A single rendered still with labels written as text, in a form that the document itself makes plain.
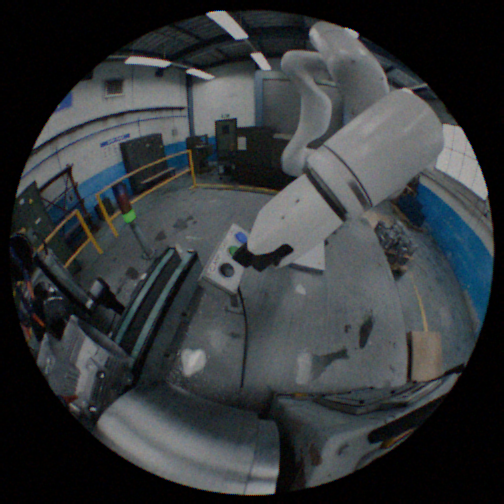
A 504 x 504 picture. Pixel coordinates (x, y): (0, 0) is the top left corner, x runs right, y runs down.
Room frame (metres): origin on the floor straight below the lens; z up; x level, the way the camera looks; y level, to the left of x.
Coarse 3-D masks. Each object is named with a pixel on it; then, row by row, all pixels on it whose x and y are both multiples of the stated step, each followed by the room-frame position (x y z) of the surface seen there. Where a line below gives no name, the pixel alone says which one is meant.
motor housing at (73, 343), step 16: (80, 320) -0.01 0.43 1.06; (64, 336) -0.06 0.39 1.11; (80, 336) -0.04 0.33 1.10; (96, 336) -0.02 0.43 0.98; (64, 352) -0.10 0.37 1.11; (80, 352) -0.07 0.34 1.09; (112, 352) -0.05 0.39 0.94; (80, 368) -0.11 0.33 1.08; (112, 368) -0.07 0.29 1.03; (80, 384) -0.15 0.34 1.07; (96, 384) -0.12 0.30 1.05; (112, 384) -0.11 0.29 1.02; (96, 400) -0.17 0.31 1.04; (112, 400) -0.16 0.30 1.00; (96, 416) -0.22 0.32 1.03
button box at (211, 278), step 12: (228, 228) 0.30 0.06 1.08; (240, 228) 0.30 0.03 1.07; (228, 240) 0.25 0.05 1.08; (216, 252) 0.21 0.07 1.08; (228, 252) 0.22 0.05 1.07; (216, 264) 0.18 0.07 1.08; (204, 276) 0.15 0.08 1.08; (216, 276) 0.16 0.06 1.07; (240, 276) 0.18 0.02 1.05; (216, 288) 0.14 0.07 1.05; (228, 288) 0.14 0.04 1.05
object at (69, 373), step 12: (48, 336) -0.09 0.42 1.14; (48, 348) -0.12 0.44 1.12; (60, 348) -0.10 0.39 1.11; (48, 360) -0.14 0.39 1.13; (60, 360) -0.11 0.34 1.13; (48, 372) -0.17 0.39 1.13; (60, 372) -0.13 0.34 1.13; (72, 372) -0.12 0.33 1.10; (60, 384) -0.17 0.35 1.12; (72, 384) -0.15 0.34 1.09
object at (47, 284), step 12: (36, 288) -0.03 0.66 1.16; (48, 288) 0.01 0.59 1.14; (36, 300) -0.05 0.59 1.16; (48, 300) -0.02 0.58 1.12; (60, 300) 0.00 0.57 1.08; (36, 312) -0.09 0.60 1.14; (48, 312) -0.06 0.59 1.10; (60, 312) -0.03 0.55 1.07; (72, 312) 0.00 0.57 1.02; (84, 312) 0.03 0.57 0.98; (36, 324) -0.12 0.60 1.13; (48, 324) -0.09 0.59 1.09; (60, 324) -0.07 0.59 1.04; (36, 336) -0.16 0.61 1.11; (60, 336) -0.11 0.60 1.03
